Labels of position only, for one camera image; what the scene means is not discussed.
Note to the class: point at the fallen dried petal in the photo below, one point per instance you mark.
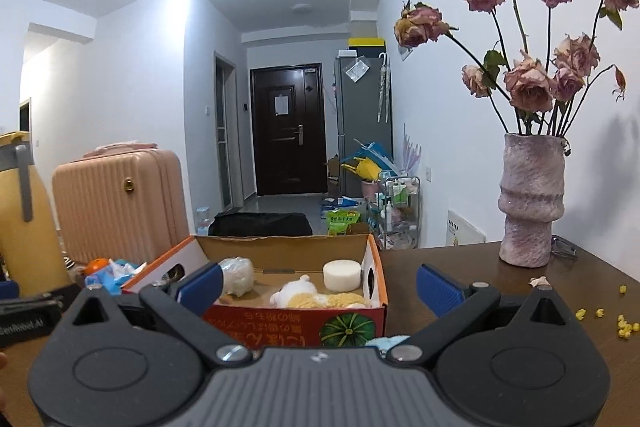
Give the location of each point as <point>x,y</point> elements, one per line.
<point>539,281</point>

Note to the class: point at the pink bucket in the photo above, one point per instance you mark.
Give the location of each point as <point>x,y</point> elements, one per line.
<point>370,189</point>

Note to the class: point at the pink ribbed suitcase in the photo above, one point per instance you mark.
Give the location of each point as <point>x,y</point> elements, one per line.
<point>115,207</point>

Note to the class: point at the white panel heater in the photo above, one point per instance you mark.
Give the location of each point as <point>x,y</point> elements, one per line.
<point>465,232</point>

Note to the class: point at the yellow thermos jug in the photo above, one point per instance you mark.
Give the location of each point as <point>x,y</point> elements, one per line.
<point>27,247</point>

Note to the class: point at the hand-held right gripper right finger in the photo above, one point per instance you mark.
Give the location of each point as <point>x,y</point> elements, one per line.
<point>440,289</point>

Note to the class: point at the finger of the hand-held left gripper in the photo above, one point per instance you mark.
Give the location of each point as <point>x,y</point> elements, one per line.
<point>30,304</point>
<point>9,290</point>

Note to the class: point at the black floor bag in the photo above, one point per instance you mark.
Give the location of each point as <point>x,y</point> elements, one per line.
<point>260,224</point>

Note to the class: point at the pink textured vase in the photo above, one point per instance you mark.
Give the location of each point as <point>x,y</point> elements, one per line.
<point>532,207</point>

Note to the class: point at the scattered yellow popcorn pieces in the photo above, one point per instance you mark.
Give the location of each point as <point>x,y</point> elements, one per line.
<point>623,333</point>

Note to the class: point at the grey refrigerator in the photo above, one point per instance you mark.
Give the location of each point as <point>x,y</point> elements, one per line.
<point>357,122</point>

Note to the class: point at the white paper on door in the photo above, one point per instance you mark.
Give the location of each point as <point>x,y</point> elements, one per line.
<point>281,104</point>

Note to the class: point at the white box on refrigerator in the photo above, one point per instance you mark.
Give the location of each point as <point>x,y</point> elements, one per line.
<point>346,53</point>

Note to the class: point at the yellow and black box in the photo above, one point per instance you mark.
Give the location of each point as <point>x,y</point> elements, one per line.
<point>367,46</point>

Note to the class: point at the dried pink roses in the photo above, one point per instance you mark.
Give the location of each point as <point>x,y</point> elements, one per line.
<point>527,82</point>

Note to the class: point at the purple plant wall decal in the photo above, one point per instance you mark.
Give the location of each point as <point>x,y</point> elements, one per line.
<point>412,152</point>

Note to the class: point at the clear plastic bag on refrigerator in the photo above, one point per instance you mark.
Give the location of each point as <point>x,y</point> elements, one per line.
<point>356,71</point>

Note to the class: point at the green and white bag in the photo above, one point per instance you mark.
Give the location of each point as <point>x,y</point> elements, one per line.
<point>342,222</point>

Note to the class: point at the red cardboard box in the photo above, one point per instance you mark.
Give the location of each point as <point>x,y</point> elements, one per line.
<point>280,322</point>

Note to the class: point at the blue folded item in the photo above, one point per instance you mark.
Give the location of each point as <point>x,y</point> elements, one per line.
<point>377,154</point>

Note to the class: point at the white and yellow sheep plush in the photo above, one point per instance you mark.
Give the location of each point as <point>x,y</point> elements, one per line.
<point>300,294</point>

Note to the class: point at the white round sponge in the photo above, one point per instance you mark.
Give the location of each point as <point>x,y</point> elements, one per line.
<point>342,276</point>

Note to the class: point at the dark brown entrance door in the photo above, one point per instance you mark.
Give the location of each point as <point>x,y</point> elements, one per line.
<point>285,147</point>

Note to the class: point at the light blue puff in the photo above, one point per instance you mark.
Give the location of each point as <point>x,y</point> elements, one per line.
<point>382,342</point>

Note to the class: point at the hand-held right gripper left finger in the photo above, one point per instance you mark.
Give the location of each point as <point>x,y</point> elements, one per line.
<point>202,285</point>

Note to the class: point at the yellow bag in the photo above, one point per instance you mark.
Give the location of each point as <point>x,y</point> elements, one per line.
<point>367,168</point>

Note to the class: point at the orange fruit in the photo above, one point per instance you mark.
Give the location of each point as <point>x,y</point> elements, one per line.
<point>95,267</point>

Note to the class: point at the brown cardboard box on floor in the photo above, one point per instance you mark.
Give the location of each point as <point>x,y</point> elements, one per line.
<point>335,177</point>

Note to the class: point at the small round ceiling lamp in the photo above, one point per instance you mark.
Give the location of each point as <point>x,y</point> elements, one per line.
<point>302,8</point>

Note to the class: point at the framed wall picture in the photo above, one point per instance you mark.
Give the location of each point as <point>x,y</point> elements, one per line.
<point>405,52</point>

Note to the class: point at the white folded umbrella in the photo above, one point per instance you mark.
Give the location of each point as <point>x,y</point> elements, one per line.
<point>384,92</point>

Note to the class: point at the blue wet wipes pack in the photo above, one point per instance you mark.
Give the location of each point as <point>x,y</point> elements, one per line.
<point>112,279</point>

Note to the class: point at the grey side door frame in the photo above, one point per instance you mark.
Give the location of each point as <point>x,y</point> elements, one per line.
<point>225,132</point>

